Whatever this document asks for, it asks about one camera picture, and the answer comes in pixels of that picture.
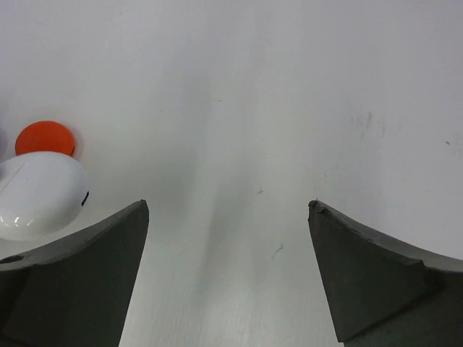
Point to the white earbud charging case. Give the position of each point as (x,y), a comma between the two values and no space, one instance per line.
(41,193)

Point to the orange earbud charging case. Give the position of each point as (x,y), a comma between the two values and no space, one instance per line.
(45,136)

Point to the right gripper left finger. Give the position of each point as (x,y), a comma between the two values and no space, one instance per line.
(74,291)

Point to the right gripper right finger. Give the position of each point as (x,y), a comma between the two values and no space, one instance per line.
(382,291)

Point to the purple earbud charging case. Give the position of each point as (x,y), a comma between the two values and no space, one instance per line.
(3,141)

